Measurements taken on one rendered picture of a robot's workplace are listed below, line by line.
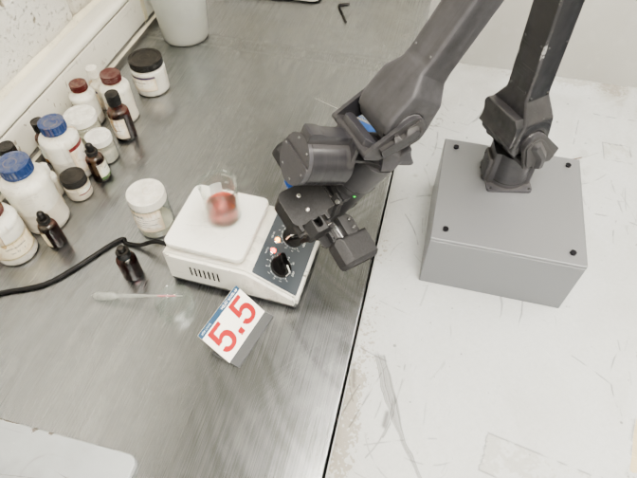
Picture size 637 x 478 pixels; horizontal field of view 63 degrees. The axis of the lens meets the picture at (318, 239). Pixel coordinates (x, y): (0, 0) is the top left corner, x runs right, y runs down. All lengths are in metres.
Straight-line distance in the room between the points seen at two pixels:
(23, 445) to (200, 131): 0.60
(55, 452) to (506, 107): 0.69
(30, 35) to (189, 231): 0.53
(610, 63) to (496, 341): 1.60
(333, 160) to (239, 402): 0.34
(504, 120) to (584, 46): 1.49
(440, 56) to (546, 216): 0.33
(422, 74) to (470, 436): 0.44
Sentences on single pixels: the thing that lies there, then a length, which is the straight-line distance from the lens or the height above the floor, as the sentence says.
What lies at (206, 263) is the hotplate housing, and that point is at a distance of 0.75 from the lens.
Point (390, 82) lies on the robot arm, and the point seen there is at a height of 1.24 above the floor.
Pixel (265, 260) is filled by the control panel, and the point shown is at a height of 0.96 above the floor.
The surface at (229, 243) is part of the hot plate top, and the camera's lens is 0.74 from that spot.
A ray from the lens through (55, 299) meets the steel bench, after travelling 0.87.
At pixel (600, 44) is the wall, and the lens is 2.19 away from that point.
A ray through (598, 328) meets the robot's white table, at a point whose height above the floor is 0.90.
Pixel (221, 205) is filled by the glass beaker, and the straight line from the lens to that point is 0.71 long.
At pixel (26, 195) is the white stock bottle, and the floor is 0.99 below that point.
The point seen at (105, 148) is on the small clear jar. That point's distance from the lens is 1.01.
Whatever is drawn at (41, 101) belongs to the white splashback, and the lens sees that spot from 1.09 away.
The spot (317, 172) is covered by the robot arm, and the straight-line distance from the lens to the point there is 0.54.
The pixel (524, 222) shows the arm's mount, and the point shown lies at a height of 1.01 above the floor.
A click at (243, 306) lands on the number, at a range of 0.75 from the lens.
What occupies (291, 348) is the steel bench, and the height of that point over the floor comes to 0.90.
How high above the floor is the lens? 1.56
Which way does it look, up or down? 52 degrees down
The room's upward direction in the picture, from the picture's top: straight up
